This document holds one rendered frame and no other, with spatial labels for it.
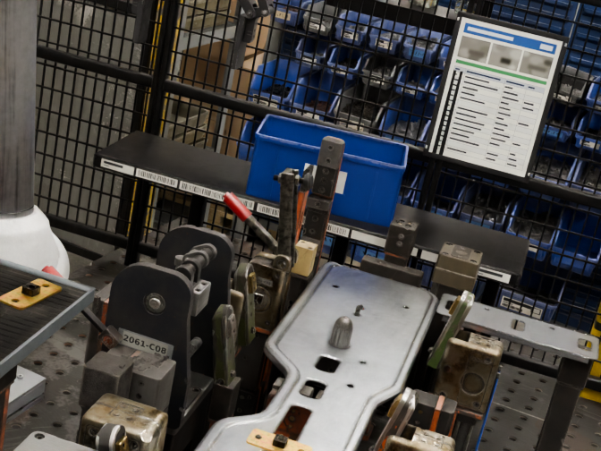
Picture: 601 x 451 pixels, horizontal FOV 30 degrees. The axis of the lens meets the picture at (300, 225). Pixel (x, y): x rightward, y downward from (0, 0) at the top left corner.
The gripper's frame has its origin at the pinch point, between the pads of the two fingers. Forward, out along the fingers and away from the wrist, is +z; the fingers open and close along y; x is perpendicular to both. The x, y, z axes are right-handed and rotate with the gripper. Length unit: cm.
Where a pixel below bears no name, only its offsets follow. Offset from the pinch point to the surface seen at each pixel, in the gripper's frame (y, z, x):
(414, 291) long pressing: 32, 46, 53
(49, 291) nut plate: -6.1, 29.8, -19.6
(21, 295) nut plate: -8.2, 29.8, -22.8
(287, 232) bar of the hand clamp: 10.7, 34.5, 33.8
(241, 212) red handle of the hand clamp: 2.0, 33.7, 34.5
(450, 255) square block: 36, 40, 60
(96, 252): -91, 129, 202
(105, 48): -98, 57, 202
